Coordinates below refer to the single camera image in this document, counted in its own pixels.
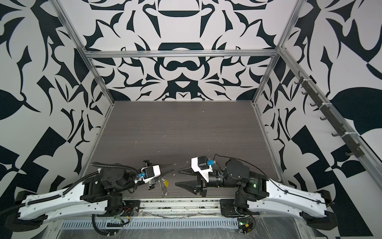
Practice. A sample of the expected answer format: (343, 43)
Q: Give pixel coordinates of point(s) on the aluminium corner post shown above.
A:
(284, 36)
(64, 19)

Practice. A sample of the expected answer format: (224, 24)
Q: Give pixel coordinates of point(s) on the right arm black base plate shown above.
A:
(228, 210)

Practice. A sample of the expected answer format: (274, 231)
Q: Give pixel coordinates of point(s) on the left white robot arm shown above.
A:
(97, 194)

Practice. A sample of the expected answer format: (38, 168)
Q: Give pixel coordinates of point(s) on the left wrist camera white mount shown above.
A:
(147, 174)

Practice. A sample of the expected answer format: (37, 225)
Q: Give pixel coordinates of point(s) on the aluminium horizontal frame bar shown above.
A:
(179, 53)

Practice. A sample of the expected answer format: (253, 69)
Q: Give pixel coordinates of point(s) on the grey wall hook rack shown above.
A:
(332, 116)

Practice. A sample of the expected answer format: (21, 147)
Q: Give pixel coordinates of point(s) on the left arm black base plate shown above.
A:
(131, 208)

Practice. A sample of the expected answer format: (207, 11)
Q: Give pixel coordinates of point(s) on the white slotted cable duct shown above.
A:
(174, 223)

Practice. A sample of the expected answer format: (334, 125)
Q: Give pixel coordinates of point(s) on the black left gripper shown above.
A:
(149, 181)

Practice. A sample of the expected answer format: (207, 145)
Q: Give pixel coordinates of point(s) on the right aluminium corner post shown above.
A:
(284, 36)

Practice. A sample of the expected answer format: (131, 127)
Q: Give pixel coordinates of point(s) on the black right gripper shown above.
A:
(201, 182)

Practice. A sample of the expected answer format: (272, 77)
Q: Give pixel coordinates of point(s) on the green lit circuit board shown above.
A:
(246, 225)

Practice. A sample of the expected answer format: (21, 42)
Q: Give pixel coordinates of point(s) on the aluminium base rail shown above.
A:
(179, 207)

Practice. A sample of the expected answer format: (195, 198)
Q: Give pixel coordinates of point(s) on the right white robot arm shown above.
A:
(257, 193)

